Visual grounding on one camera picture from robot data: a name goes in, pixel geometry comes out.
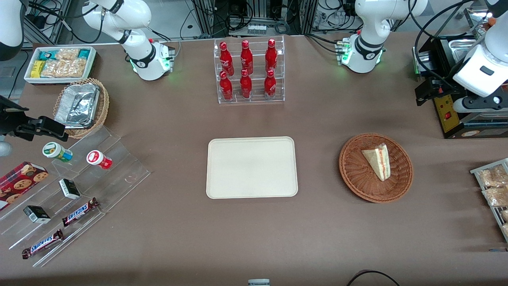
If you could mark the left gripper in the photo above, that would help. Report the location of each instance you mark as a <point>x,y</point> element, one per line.
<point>447,81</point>

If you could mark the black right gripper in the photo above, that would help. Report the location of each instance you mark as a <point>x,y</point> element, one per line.
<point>8,118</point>

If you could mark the triangular sandwich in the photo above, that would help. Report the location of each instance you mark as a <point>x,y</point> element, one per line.
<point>379,163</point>

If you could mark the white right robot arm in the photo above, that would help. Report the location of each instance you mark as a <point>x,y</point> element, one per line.
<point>131,16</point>

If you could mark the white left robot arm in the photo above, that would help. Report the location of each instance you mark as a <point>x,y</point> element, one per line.
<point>369,24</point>

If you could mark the aluminium foil tray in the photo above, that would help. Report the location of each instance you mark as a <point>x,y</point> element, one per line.
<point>77,105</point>

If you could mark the light wicker basket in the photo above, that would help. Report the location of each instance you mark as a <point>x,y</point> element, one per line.
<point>104,107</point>

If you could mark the tray of packaged snacks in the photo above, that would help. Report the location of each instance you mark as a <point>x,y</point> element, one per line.
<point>476,171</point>

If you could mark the brown round wicker basket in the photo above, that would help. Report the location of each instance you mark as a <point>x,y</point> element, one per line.
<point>357,174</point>

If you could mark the beige plastic tray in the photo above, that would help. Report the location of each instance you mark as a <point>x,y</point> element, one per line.
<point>252,167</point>

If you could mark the green lid cup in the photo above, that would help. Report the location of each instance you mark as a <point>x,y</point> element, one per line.
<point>55,151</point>

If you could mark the black food warmer machine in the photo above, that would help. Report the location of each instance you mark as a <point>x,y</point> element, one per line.
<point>446,115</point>

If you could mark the white plastic snack bin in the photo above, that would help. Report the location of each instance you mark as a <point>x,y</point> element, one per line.
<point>59,80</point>

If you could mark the steel warmer pan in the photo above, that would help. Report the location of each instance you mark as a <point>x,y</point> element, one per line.
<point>464,43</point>

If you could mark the red lid cup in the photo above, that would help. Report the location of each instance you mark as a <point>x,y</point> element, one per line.
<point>98,159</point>

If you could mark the yellow snack pack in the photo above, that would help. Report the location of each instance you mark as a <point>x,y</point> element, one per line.
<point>37,69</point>

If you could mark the large clear cracker bag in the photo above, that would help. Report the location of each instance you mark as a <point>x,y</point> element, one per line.
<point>63,68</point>

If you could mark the red cookie box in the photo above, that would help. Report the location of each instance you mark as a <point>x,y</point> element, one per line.
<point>20,182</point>

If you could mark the small black box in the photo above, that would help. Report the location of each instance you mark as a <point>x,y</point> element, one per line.
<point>69,189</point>
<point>36,214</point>

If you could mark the teal snack pack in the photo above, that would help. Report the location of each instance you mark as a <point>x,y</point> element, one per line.
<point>47,55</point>
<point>84,53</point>

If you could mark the small clear cracker bag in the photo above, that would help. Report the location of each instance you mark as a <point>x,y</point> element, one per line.
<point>67,54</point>

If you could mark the clear acrylic stepped display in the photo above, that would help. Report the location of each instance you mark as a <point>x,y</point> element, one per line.
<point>119,167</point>

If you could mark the brown Snickers bar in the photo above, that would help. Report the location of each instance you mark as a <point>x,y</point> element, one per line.
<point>41,244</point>
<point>79,211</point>

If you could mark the red sausage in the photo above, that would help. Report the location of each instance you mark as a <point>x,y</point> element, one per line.
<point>490,16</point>

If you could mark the clear bag of snacks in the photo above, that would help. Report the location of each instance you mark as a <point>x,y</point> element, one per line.
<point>505,215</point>
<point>492,176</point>
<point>496,196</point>
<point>505,230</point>

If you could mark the red soda bottle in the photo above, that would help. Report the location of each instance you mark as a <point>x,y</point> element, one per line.
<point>246,57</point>
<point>227,59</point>
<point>246,86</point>
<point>270,86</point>
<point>226,88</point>
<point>271,55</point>

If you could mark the small dark flat object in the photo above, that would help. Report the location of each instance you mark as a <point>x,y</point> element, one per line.
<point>498,250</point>

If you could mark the clear acrylic bottle rack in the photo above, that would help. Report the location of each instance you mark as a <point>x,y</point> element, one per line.
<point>258,101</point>

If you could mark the white power strip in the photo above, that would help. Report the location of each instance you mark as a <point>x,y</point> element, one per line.
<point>256,29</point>

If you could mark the small grey device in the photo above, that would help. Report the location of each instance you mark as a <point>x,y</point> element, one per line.
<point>258,283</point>

